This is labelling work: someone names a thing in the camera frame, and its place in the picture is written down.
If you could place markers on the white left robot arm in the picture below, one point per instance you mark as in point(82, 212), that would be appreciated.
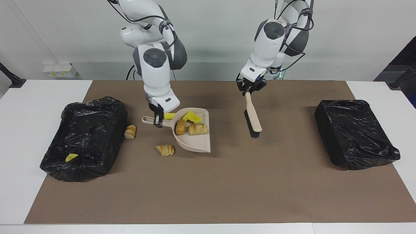
point(269, 45)

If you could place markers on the black bag lined bin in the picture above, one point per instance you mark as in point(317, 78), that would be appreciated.
point(87, 146)
point(354, 136)

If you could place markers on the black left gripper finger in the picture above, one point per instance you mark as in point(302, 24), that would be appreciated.
point(254, 89)
point(243, 91)

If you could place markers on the brown table mat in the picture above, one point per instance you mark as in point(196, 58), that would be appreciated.
point(227, 188)

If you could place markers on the beige plastic dustpan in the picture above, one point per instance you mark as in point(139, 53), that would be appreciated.
point(195, 143)

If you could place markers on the striped croissant pastry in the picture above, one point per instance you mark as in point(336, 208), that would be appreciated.
point(198, 129)
point(130, 132)
point(165, 150)

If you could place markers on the black stand foot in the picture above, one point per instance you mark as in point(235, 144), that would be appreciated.
point(398, 84)
point(14, 81)

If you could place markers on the white wall outlet box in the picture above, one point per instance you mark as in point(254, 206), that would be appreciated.
point(60, 70)

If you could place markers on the beige hand brush black bristles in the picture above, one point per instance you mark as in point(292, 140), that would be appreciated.
point(253, 117)

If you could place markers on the yellow sponge piece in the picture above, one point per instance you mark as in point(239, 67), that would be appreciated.
point(192, 117)
point(169, 116)
point(71, 158)

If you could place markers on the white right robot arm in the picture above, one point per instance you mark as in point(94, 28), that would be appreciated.
point(156, 74)

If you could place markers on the brown bread roll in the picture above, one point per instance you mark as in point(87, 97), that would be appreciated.
point(180, 127)

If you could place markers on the dark grey partition panel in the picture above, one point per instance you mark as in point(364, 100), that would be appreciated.
point(406, 58)

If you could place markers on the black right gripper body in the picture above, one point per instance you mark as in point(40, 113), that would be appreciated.
point(156, 111)

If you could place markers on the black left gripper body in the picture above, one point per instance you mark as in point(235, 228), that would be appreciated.
point(250, 84)

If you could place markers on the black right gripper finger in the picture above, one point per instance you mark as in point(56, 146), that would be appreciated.
point(158, 121)

